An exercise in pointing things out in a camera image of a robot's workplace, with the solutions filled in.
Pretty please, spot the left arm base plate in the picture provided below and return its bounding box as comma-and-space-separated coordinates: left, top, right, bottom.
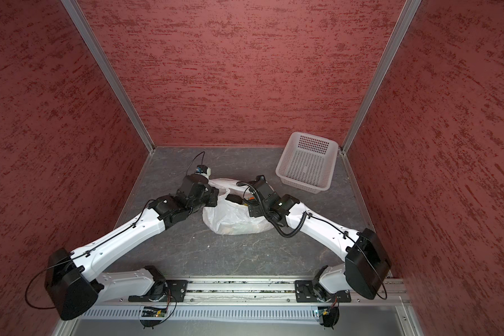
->
127, 280, 188, 304

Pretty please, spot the circuit board with wires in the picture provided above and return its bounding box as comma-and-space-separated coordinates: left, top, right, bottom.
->
317, 298, 340, 329
139, 302, 177, 329

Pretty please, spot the white plastic bag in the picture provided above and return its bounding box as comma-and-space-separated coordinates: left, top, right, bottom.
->
202, 179, 273, 235

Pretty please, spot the aluminium front rail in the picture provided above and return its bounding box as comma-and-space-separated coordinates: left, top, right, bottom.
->
93, 277, 412, 307

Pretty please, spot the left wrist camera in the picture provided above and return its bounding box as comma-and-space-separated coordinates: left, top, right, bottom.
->
195, 165, 211, 179

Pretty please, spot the white perforated plastic basket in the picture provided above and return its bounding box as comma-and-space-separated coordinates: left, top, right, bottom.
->
276, 132, 339, 194

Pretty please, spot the left aluminium corner post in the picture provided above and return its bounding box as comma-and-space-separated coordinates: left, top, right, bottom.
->
61, 0, 156, 155

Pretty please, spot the left circuit board with wires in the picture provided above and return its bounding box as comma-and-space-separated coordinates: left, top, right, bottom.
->
139, 302, 177, 329

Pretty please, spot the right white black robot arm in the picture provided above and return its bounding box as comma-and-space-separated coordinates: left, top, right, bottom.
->
233, 175, 391, 302

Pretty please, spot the right aluminium corner post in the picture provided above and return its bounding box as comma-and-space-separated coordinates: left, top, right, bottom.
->
341, 0, 421, 155

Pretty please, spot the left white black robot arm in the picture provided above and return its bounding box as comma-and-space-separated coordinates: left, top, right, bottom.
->
44, 165, 219, 321

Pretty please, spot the right circuit board with wires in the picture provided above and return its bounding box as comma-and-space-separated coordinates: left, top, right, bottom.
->
317, 298, 340, 329

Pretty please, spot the aluminium corner post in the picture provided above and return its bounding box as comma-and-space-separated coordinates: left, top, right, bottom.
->
61, 0, 156, 155
341, 0, 421, 155

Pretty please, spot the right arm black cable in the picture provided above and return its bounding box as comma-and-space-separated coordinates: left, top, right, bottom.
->
235, 180, 312, 239

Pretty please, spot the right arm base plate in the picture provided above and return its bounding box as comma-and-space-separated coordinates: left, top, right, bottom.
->
294, 280, 351, 303

